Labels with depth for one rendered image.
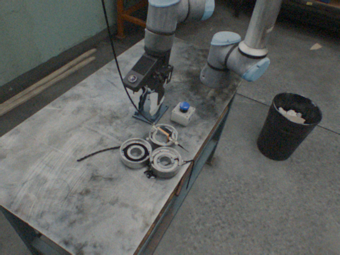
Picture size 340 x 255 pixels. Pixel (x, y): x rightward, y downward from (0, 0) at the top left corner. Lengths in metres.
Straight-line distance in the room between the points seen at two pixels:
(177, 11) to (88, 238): 0.62
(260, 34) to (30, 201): 0.94
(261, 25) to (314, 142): 1.62
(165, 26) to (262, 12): 0.46
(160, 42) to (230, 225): 1.32
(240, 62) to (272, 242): 1.12
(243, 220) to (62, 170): 1.22
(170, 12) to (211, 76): 0.62
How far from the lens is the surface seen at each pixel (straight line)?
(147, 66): 0.71
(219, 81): 1.25
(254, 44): 1.09
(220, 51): 1.18
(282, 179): 2.11
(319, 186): 2.22
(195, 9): 0.73
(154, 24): 0.69
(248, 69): 1.12
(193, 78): 1.31
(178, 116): 1.02
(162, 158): 0.90
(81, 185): 0.88
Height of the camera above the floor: 1.53
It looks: 45 degrees down
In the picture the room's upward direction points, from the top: 9 degrees clockwise
